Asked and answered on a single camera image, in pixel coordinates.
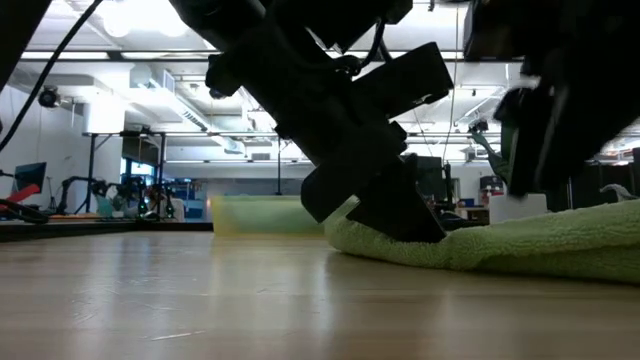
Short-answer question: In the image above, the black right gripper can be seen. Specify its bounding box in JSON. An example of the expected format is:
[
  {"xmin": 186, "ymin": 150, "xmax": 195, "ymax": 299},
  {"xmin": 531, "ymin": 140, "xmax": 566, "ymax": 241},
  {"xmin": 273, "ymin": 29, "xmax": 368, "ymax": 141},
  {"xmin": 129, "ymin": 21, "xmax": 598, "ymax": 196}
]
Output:
[{"xmin": 492, "ymin": 0, "xmax": 640, "ymax": 199}]

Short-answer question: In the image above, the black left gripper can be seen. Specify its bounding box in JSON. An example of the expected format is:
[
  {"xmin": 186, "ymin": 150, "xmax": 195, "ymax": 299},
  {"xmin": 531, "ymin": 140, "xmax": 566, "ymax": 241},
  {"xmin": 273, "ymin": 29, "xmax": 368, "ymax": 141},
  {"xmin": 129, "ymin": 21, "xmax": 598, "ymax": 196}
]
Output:
[{"xmin": 168, "ymin": 0, "xmax": 416, "ymax": 224}]

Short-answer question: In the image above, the yellow translucent plastic basket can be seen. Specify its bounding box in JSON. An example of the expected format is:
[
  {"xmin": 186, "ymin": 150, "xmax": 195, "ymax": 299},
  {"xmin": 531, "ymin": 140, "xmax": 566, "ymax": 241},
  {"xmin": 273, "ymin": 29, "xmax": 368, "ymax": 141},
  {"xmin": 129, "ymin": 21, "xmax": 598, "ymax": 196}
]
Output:
[{"xmin": 209, "ymin": 194, "xmax": 327, "ymax": 238}]

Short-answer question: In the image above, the lime green microfiber towel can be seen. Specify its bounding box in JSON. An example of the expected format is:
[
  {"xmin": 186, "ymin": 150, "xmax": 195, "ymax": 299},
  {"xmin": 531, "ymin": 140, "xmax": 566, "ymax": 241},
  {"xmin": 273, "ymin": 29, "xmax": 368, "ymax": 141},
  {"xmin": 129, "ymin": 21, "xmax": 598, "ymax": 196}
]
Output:
[{"xmin": 323, "ymin": 197, "xmax": 640, "ymax": 286}]

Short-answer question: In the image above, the large black monitor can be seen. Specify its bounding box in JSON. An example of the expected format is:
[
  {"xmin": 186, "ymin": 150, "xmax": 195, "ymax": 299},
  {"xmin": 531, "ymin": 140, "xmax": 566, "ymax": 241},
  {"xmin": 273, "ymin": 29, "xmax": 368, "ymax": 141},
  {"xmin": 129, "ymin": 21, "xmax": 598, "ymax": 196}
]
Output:
[{"xmin": 417, "ymin": 155, "xmax": 446, "ymax": 202}]

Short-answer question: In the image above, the snake plant in white pot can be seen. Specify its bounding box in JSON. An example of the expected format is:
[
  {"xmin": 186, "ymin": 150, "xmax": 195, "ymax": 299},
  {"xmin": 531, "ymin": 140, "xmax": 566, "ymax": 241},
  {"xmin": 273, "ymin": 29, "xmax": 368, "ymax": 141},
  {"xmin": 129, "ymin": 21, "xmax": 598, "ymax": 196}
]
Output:
[{"xmin": 469, "ymin": 127, "xmax": 549, "ymax": 225}]

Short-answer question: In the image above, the black room partition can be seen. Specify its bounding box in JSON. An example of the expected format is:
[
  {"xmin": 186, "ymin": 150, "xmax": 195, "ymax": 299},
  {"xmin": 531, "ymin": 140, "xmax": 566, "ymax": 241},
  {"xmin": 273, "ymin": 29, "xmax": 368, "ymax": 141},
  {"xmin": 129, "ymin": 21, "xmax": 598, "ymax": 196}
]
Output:
[{"xmin": 547, "ymin": 162, "xmax": 640, "ymax": 212}]

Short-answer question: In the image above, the black bar with light strips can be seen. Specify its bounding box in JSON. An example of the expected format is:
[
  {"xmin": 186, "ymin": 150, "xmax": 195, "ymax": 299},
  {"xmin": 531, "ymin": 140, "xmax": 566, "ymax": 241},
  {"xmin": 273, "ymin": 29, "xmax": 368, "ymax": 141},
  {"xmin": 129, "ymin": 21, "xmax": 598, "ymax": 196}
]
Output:
[{"xmin": 19, "ymin": 49, "xmax": 221, "ymax": 64}]

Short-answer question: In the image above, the black spot lamp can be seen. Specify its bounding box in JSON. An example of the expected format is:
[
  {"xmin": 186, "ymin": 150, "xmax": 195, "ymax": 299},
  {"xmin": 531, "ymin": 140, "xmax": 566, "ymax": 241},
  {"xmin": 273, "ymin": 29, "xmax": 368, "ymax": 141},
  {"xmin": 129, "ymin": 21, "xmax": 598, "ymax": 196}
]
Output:
[{"xmin": 37, "ymin": 86, "xmax": 61, "ymax": 110}]

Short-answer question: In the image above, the small black monitor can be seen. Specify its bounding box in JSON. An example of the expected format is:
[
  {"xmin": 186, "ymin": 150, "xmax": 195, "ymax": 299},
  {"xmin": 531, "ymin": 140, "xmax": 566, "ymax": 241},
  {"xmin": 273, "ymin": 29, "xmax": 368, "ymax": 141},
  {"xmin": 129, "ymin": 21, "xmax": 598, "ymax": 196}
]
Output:
[{"xmin": 14, "ymin": 161, "xmax": 48, "ymax": 194}]

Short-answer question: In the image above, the distant black rig frame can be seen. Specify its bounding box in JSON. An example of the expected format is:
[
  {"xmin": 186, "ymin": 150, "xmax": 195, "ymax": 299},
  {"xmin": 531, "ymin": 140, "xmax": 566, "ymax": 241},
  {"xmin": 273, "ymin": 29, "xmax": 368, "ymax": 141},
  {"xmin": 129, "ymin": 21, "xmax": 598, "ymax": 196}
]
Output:
[
  {"xmin": 81, "ymin": 131, "xmax": 167, "ymax": 217},
  {"xmin": 276, "ymin": 137, "xmax": 284, "ymax": 197}
]

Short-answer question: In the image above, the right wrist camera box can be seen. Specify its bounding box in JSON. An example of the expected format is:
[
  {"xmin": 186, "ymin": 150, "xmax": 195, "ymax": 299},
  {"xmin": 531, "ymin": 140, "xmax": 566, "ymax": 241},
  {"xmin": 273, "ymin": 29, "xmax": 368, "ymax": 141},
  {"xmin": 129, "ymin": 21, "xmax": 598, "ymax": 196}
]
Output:
[{"xmin": 462, "ymin": 0, "xmax": 526, "ymax": 62}]

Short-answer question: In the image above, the black aluminium table frame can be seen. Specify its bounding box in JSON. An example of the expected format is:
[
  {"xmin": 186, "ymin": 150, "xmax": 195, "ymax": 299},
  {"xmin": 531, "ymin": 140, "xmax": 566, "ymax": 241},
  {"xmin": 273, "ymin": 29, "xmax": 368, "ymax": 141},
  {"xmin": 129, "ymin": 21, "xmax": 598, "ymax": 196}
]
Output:
[{"xmin": 0, "ymin": 219, "xmax": 214, "ymax": 244}]

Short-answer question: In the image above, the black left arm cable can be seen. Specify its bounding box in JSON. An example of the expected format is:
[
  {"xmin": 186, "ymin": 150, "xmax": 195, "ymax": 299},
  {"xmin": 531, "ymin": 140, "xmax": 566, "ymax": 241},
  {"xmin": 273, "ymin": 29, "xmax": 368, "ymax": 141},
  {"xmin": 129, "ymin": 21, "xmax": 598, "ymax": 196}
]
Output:
[{"xmin": 0, "ymin": 0, "xmax": 104, "ymax": 154}]

